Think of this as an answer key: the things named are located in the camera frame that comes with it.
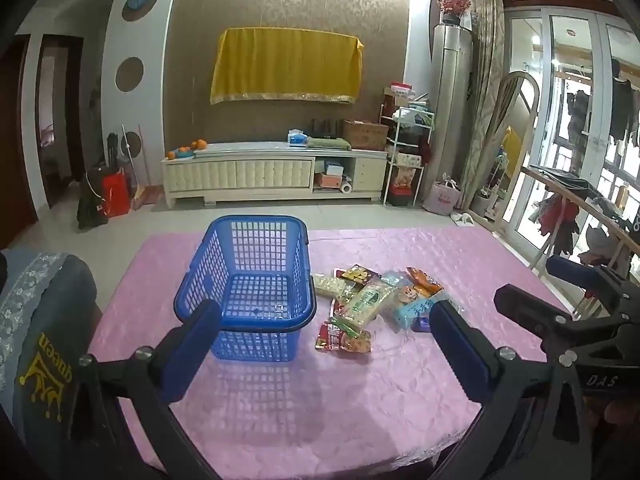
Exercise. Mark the red printed gift box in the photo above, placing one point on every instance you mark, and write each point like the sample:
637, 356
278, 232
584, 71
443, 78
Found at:
402, 185

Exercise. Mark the white metal rack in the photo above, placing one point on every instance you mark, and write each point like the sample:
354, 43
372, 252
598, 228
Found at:
395, 130

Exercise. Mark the clear white cracker packet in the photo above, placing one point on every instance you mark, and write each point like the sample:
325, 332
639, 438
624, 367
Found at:
328, 287

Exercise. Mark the small purple blue packet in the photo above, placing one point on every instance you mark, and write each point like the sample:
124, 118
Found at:
422, 325

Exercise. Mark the dark hanging clothes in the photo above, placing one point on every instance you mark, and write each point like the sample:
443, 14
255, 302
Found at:
620, 105

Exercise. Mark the brown cardboard box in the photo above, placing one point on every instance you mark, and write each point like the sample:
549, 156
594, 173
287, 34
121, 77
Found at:
365, 134

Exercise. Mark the orange cartoon snack packet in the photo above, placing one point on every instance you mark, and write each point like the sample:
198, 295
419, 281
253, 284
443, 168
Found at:
424, 282

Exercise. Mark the blue fruit plate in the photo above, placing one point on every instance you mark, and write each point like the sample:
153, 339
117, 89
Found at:
186, 154

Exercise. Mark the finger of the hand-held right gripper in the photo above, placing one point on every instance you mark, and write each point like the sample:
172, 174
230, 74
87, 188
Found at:
530, 307
570, 272

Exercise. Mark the red hanging clothes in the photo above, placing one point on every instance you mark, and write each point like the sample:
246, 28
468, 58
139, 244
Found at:
555, 215

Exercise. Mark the blue plastic basket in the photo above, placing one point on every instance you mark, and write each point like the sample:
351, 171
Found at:
309, 270

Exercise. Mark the wooden clothes rail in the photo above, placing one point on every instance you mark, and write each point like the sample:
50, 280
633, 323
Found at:
565, 191

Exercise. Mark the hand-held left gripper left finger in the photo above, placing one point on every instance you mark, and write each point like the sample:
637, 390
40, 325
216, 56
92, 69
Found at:
192, 350

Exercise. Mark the teal white box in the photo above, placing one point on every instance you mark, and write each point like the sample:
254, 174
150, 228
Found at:
332, 166

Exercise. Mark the vase with red flowers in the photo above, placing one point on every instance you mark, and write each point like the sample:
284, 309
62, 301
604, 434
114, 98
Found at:
452, 5

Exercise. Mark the dark wooden door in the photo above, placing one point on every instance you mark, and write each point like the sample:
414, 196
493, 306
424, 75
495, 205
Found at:
15, 135

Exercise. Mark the white slipper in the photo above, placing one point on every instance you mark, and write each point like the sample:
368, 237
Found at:
457, 216
468, 220

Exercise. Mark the purple yellow chip packet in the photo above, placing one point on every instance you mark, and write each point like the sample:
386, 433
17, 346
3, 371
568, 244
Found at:
357, 276

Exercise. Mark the blue tissue box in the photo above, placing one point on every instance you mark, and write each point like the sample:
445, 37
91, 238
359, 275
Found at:
297, 136

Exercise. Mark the yellow cloth over television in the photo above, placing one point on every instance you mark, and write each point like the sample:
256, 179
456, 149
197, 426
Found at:
285, 65

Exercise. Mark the red windowed snack packet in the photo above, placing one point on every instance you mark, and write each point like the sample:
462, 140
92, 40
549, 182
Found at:
344, 341

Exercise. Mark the green stick packet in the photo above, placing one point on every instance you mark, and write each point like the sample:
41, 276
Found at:
345, 326

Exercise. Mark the dark red cloth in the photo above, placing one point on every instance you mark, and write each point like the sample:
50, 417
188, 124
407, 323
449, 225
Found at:
425, 150

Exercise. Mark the orange flat box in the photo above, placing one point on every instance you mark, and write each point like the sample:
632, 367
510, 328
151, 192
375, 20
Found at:
327, 180

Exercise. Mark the white printed carton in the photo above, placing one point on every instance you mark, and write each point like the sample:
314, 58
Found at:
407, 159

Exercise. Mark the green folded cloth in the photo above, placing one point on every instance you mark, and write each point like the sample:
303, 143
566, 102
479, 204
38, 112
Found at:
327, 142

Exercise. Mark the silver tower air conditioner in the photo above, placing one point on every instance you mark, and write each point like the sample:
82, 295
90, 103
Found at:
452, 110

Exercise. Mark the round blue wall plate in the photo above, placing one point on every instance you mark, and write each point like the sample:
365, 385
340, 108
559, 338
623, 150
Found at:
140, 0

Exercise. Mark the person's right hand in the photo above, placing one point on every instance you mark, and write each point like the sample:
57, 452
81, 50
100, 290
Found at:
612, 412

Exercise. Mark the black bag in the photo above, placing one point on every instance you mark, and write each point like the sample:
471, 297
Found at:
92, 200

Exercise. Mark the pink quilted tablecloth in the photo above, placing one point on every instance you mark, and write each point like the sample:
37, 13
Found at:
400, 410

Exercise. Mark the red bag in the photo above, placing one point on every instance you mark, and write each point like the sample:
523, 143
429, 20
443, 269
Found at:
116, 192

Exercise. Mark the white plastic bag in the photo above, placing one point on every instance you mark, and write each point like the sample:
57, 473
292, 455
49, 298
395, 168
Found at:
407, 115

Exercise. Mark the pink tote bag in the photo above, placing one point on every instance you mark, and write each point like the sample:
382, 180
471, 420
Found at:
442, 199

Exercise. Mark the round brown wall disc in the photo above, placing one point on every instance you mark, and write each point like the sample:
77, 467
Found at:
129, 74

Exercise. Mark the glass sliding door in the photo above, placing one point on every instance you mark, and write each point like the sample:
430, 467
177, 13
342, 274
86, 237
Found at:
575, 110

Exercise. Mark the beige patterned curtain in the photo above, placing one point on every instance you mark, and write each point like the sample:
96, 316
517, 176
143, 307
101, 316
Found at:
482, 100

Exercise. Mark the white paper roll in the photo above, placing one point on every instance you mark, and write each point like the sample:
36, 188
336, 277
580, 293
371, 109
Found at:
346, 187

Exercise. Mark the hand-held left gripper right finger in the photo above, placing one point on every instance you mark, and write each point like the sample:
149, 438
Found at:
460, 355

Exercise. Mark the green label cracker packet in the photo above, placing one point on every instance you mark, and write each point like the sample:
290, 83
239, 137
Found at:
367, 307

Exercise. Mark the cream television cabinet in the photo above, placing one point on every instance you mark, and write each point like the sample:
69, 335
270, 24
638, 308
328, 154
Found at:
250, 172

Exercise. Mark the red white snack packet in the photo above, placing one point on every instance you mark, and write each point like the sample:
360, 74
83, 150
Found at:
336, 308

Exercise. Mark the arched standing mirror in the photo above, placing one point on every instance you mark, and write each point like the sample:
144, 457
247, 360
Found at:
505, 150

